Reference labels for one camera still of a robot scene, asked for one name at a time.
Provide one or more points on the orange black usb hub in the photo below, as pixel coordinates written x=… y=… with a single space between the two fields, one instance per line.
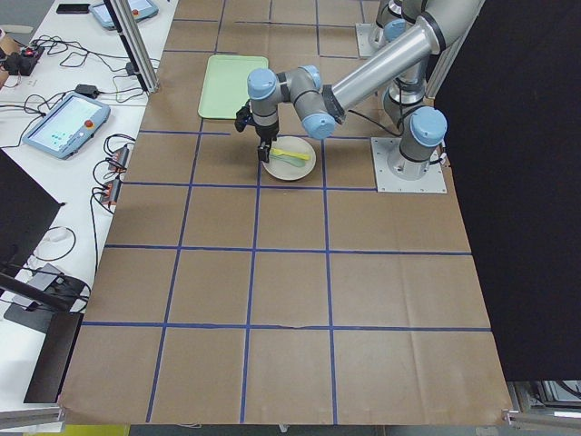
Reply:
x=117 y=161

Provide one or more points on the near teach pendant tablet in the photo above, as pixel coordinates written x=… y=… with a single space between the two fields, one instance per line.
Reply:
x=68 y=126

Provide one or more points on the aluminium frame post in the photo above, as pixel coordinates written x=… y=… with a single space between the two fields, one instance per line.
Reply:
x=127 y=29

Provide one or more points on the beige round plate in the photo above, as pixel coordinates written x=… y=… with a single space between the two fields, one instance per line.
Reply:
x=286 y=172

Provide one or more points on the teal plastic spoon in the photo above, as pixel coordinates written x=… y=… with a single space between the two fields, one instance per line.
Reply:
x=289 y=160

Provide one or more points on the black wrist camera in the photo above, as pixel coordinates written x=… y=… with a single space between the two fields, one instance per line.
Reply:
x=243 y=118

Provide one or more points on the black smartphone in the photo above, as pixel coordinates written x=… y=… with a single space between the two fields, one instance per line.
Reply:
x=72 y=8

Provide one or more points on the yellow plastic fork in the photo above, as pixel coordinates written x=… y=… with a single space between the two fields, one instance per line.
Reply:
x=300 y=156

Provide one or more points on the black electronics box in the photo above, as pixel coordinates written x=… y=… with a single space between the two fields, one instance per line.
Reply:
x=24 y=62

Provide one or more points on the light green tray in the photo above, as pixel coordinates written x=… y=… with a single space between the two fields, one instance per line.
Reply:
x=224 y=89

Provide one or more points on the black monitor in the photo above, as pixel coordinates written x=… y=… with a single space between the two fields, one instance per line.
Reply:
x=27 y=212

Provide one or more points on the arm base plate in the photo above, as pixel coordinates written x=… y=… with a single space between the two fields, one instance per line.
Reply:
x=396 y=174
x=370 y=38

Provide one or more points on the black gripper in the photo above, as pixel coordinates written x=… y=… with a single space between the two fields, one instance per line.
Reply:
x=267 y=133

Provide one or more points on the black power adapter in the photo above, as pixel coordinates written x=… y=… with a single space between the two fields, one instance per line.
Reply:
x=87 y=90

